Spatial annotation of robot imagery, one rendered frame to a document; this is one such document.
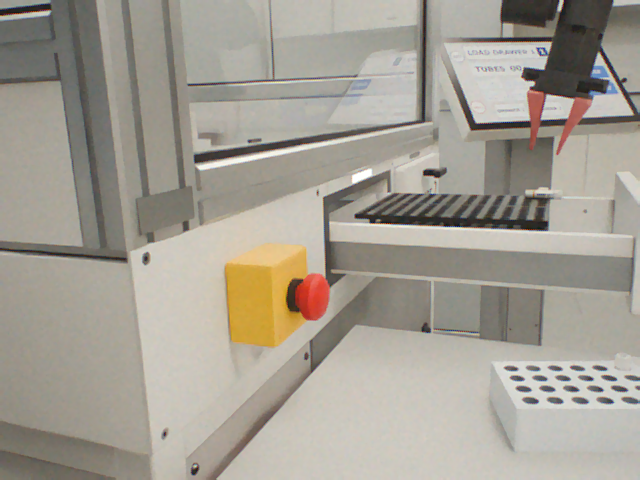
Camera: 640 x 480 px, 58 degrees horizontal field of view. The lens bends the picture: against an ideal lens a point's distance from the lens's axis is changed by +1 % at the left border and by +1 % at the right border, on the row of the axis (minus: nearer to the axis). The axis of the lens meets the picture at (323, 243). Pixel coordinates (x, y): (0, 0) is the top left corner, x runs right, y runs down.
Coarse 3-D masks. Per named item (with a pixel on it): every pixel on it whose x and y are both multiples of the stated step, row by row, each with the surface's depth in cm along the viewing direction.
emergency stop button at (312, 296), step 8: (304, 280) 47; (312, 280) 47; (320, 280) 47; (304, 288) 47; (312, 288) 46; (320, 288) 47; (328, 288) 49; (296, 296) 48; (304, 296) 46; (312, 296) 46; (320, 296) 47; (328, 296) 49; (296, 304) 48; (304, 304) 46; (312, 304) 46; (320, 304) 47; (304, 312) 47; (312, 312) 47; (320, 312) 47
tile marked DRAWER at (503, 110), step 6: (522, 102) 149; (498, 108) 146; (504, 108) 147; (510, 108) 147; (516, 108) 148; (522, 108) 148; (498, 114) 145; (504, 114) 146; (510, 114) 146; (516, 114) 147; (522, 114) 147; (528, 114) 148
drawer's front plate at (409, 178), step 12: (432, 156) 114; (396, 168) 95; (408, 168) 96; (420, 168) 104; (396, 180) 95; (408, 180) 96; (420, 180) 105; (432, 180) 115; (396, 192) 95; (408, 192) 97; (420, 192) 105; (432, 192) 116
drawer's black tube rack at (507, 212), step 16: (368, 208) 75; (384, 208) 75; (400, 208) 74; (416, 208) 74; (432, 208) 73; (448, 208) 73; (464, 208) 72; (480, 208) 72; (496, 208) 71; (512, 208) 71; (528, 208) 71; (400, 224) 78; (416, 224) 78; (432, 224) 78; (448, 224) 68; (464, 224) 77; (480, 224) 77; (496, 224) 77; (512, 224) 64; (528, 224) 64
